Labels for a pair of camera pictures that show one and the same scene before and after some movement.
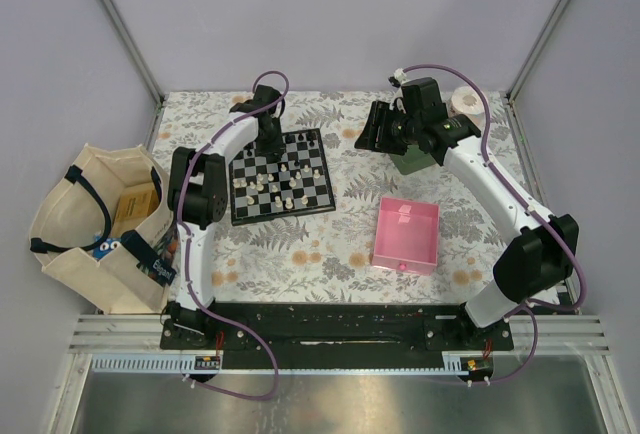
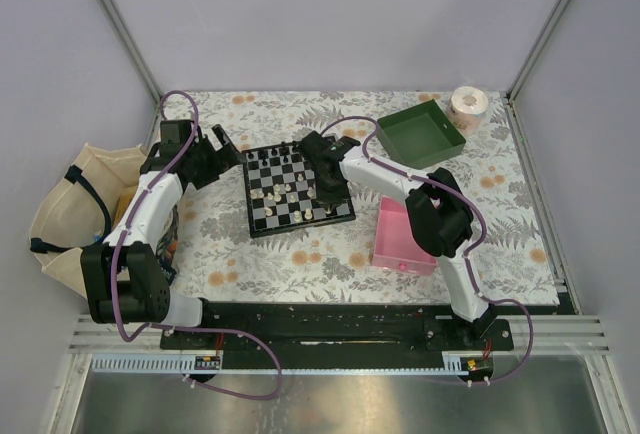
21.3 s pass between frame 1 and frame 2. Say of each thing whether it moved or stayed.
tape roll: stayed
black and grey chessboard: moved
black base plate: stayed
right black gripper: moved
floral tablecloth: stayed
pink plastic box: stayed
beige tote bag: stayed
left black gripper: moved
